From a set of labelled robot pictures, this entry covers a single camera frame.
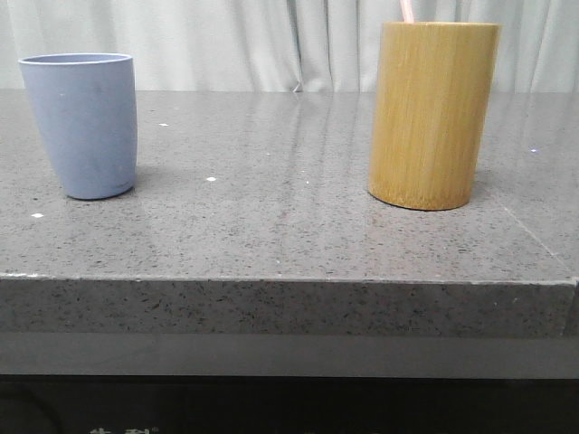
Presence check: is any blue plastic cup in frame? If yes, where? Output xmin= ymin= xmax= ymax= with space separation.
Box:
xmin=18 ymin=53 xmax=138 ymax=200

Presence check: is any bamboo chopstick holder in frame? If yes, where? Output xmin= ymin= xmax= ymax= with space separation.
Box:
xmin=367 ymin=22 xmax=500 ymax=211

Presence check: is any white curtain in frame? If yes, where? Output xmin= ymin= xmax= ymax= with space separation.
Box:
xmin=1 ymin=1 xmax=578 ymax=92

